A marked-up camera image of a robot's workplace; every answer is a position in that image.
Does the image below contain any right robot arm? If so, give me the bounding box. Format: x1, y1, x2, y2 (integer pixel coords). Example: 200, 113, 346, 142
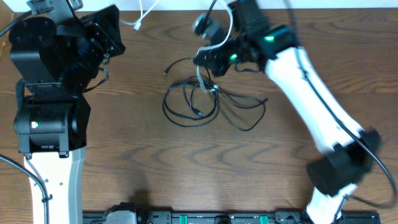
192, 1, 381, 223

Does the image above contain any white cable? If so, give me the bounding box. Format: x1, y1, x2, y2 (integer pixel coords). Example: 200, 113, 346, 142
107, 0, 234, 94

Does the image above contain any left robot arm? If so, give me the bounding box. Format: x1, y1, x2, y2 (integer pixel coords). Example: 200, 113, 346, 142
6, 1, 125, 223

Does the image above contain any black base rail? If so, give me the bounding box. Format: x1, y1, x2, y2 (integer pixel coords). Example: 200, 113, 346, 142
83, 211, 381, 224

